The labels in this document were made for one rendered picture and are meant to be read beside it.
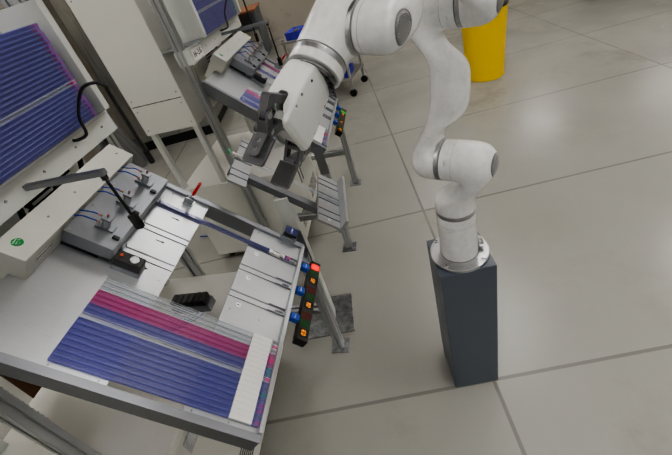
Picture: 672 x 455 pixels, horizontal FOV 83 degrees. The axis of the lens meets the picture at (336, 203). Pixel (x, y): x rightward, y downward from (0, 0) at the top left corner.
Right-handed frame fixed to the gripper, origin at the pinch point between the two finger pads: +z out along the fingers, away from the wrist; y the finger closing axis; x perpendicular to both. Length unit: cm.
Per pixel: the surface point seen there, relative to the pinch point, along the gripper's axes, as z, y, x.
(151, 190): 7, -52, -66
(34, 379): 55, -26, -46
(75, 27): -123, -208, -400
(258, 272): 19, -75, -31
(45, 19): -24, -18, -93
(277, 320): 30, -72, -17
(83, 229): 24, -35, -65
